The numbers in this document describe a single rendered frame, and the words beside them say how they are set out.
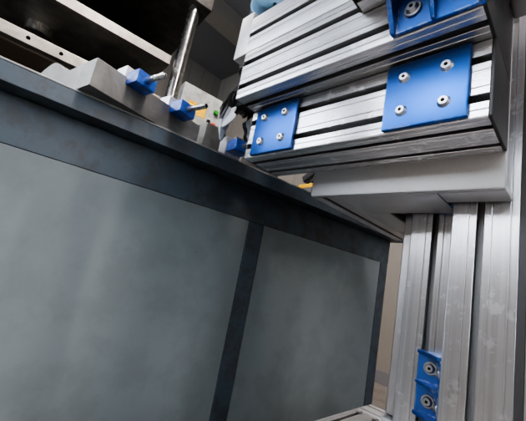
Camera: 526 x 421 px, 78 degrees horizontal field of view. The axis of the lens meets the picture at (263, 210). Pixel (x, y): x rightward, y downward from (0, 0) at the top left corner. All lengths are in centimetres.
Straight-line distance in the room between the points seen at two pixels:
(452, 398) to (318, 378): 70
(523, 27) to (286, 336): 85
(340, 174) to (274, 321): 55
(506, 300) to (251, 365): 66
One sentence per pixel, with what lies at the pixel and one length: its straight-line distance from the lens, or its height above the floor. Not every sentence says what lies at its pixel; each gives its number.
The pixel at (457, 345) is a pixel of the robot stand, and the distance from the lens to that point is 50.
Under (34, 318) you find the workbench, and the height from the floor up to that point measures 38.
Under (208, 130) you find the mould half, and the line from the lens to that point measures 88.
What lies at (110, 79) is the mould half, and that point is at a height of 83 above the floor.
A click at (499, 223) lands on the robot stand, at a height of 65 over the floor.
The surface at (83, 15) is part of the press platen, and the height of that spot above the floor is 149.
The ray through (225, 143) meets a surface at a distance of 83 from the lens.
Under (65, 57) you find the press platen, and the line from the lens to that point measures 171.
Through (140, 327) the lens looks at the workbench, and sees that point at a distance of 79.
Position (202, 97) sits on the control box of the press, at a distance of 195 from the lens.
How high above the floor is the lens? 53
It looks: 11 degrees up
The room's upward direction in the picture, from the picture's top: 11 degrees clockwise
